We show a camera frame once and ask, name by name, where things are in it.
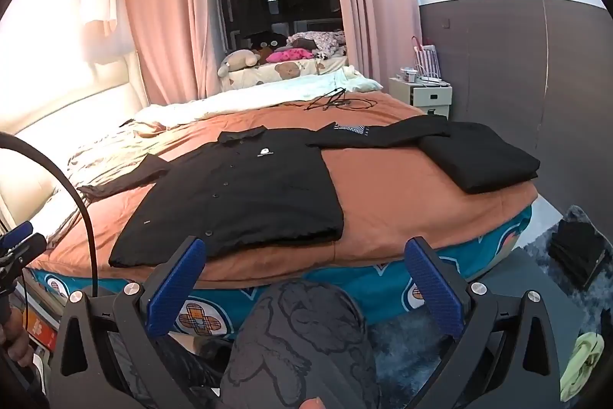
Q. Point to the white padded headboard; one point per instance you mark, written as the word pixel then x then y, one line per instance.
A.
pixel 72 102

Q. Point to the person's patterned trouser leg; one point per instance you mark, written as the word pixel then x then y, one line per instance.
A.
pixel 297 342

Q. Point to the floral clothes pile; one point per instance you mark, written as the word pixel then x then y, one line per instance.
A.
pixel 321 41

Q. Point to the plush toys pile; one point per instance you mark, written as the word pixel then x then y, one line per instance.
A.
pixel 287 71

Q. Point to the striped gift bag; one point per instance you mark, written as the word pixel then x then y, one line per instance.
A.
pixel 426 61

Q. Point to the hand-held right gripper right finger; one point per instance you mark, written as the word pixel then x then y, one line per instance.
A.
pixel 433 289

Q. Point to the person's left hand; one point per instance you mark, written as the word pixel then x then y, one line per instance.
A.
pixel 18 339

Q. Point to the white nightstand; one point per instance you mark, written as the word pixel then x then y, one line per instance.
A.
pixel 431 95

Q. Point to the pink cloth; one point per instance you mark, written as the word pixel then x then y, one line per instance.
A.
pixel 289 54

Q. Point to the white duvet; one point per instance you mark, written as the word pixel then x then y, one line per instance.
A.
pixel 249 100

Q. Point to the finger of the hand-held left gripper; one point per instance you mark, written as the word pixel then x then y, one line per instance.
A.
pixel 20 230
pixel 28 245

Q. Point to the wrinkled beige sheet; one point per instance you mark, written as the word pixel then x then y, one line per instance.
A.
pixel 105 155

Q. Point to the folded black garment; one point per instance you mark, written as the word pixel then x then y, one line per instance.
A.
pixel 479 160

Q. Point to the black button shirt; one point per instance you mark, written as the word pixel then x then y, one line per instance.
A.
pixel 230 198

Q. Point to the yellow green cloth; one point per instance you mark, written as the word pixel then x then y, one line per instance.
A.
pixel 582 366

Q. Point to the orange blanket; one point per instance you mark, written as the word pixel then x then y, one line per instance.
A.
pixel 383 207

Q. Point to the orange box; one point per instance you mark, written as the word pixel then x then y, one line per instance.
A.
pixel 39 330

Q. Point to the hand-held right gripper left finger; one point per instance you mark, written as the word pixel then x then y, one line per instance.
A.
pixel 176 287

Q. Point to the teal printed bedsheet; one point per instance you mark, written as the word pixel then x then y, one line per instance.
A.
pixel 383 289

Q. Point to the blue shaggy rug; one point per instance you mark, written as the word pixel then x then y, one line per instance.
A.
pixel 407 342

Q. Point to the cream plush toy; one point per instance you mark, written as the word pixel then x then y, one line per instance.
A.
pixel 237 61

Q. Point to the stack of dark clothes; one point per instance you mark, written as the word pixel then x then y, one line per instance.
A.
pixel 574 251

